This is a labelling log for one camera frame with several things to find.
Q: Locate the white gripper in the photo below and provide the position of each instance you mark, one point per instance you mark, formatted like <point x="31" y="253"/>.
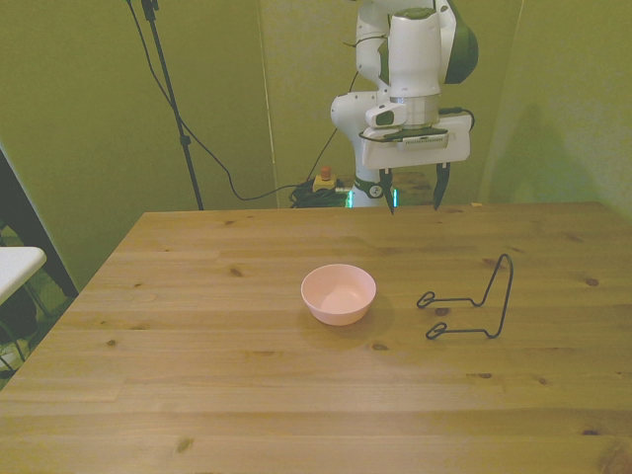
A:
<point x="459" y="143"/>

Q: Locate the pink plastic bowl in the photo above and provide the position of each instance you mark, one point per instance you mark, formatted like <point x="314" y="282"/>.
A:
<point x="339" y="296"/>

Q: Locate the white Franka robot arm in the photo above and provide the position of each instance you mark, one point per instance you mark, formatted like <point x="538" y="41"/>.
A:
<point x="415" y="49"/>

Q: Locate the yellow emergency stop button box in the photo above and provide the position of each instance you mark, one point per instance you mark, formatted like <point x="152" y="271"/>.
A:
<point x="327" y="181"/>

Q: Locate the black tripod stand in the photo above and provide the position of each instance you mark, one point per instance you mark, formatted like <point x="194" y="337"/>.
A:
<point x="173" y="99"/>

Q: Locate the dark slanted board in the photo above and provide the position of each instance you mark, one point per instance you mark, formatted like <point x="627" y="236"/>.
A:
<point x="34" y="232"/>

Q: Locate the white side table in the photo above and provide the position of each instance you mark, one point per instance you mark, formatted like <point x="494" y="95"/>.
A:
<point x="17" y="269"/>

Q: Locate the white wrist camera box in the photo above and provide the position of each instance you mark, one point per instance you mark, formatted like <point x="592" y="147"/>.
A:
<point x="385" y="116"/>

